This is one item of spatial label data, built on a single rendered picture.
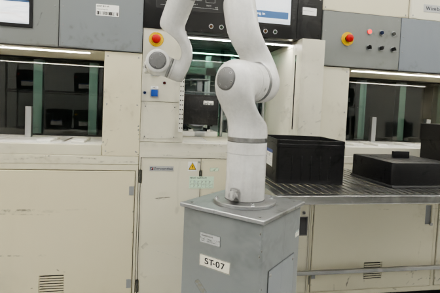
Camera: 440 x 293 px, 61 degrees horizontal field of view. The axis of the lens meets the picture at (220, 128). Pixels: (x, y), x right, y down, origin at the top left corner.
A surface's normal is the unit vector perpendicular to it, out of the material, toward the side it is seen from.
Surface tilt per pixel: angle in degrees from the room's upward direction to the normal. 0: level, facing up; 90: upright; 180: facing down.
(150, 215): 90
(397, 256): 90
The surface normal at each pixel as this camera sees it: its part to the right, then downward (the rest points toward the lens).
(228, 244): -0.56, 0.02
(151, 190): 0.19, 0.06
